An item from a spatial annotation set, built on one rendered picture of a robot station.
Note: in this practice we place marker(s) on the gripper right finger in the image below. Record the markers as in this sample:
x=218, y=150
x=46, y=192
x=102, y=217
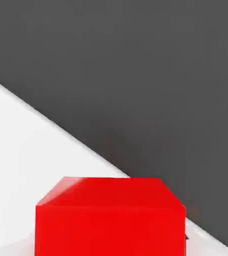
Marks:
x=198, y=249

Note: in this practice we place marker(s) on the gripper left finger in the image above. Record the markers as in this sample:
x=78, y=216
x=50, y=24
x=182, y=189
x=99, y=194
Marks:
x=15, y=250

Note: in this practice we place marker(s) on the small red cube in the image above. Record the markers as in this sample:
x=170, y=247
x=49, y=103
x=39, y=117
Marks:
x=109, y=224

